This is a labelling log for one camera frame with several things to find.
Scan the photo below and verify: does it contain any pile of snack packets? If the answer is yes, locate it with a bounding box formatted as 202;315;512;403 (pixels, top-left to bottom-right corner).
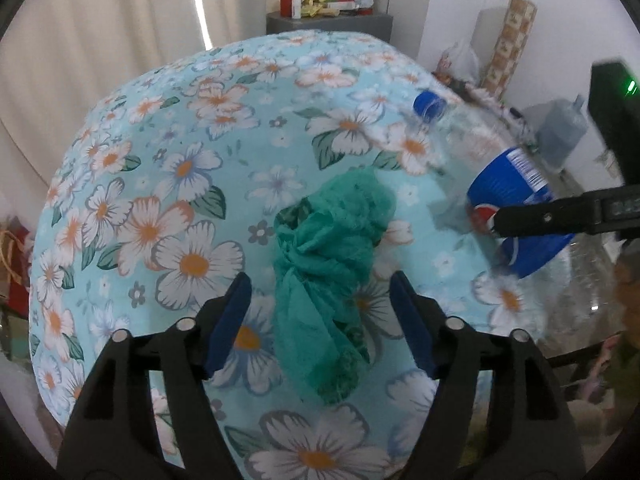
300;0;358;18

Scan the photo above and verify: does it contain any blue label plastic bottle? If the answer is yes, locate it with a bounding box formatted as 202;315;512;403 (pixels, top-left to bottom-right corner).
412;89;621;356

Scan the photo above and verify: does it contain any grey cabinet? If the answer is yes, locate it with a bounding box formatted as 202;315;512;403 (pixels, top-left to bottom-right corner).
266;10;393;41

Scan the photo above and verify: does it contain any white plastic bag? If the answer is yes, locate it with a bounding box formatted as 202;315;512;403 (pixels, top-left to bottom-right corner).
434;37;481;83

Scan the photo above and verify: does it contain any white printed cloth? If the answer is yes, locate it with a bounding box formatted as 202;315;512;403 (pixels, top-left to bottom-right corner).
462;80;543;153

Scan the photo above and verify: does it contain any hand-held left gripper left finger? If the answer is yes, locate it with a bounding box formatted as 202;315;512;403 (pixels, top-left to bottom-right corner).
56;272;253;480

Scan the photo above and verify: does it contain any red gift bag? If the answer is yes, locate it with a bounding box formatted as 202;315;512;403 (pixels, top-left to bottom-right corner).
0;225;31;316

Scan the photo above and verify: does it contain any teal cloth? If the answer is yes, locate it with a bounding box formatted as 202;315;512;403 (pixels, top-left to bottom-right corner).
272;167;398;406

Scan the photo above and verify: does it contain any blue floral tablecloth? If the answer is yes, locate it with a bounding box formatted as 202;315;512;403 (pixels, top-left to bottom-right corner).
27;30;576;480

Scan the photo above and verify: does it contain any pink floral cloth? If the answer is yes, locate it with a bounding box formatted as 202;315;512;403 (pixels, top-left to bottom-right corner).
587;335;626;401

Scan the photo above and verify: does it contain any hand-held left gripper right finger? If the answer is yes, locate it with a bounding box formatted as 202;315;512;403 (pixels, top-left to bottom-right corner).
390;270;586;480

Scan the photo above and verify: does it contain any cream curtain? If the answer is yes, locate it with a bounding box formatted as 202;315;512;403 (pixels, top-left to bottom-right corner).
0;0;391;201

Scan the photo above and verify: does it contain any large water jug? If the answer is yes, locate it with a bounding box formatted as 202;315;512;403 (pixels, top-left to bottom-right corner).
535;94;588;168

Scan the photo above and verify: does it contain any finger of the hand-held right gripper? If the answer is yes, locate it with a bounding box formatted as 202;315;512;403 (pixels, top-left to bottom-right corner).
492;195;640;238

